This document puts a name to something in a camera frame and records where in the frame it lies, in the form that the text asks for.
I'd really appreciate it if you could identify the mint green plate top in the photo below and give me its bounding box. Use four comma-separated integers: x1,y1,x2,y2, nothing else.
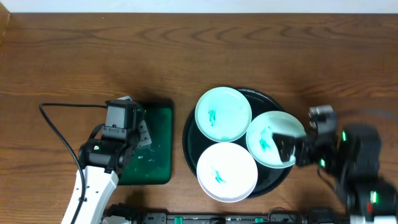
194,86,252,142

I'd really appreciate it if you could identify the mint green plate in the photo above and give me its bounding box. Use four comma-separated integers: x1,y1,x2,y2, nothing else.
194,86,252,142
246,111,305,169

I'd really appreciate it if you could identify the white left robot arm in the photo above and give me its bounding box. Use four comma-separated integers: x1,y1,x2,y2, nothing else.
62,98,146,223

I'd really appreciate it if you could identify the green rectangular tray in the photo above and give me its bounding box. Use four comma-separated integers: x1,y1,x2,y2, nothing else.
118,101,174,185

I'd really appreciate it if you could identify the black round tray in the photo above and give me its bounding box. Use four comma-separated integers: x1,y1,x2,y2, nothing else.
183,88,293,198

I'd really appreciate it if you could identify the mint green plate right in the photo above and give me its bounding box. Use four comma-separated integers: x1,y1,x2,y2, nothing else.
246,111,305,169

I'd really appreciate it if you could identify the white plate front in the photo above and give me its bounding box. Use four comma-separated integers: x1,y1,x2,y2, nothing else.
196,142,258,203

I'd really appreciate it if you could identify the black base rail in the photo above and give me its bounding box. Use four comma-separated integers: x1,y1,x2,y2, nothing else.
101,213,338,224

